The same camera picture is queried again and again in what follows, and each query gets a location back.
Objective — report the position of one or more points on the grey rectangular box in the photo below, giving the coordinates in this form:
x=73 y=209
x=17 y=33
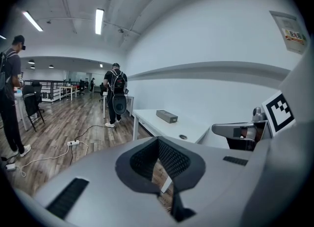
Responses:
x=167 y=116

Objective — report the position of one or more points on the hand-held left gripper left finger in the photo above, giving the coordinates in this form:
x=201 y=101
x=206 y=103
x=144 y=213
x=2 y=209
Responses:
x=103 y=186

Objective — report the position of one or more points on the white power adapter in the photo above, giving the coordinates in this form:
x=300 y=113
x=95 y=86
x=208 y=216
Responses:
x=10 y=167

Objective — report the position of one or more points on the white desk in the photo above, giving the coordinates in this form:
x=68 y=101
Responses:
x=130 y=97
x=157 y=126
x=18 y=98

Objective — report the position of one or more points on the wooden top table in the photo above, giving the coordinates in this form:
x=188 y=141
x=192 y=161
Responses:
x=67 y=87

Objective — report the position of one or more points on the black office chair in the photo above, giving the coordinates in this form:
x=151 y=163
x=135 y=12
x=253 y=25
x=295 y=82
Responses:
x=38 y=91
x=30 y=103

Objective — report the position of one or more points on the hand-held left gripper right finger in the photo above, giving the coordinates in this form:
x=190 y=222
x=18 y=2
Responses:
x=216 y=184

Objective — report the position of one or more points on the wall poster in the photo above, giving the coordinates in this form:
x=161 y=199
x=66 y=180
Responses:
x=290 y=33

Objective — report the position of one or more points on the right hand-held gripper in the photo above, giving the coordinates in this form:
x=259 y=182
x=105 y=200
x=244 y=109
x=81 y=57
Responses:
x=278 y=113

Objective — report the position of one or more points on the ceiling tube light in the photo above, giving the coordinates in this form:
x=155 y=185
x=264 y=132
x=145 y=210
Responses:
x=99 y=22
x=32 y=21

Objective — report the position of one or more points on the white power strip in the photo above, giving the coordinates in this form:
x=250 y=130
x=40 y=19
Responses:
x=73 y=143

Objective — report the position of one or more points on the black metal railing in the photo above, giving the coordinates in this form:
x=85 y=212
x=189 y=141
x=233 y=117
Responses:
x=52 y=82

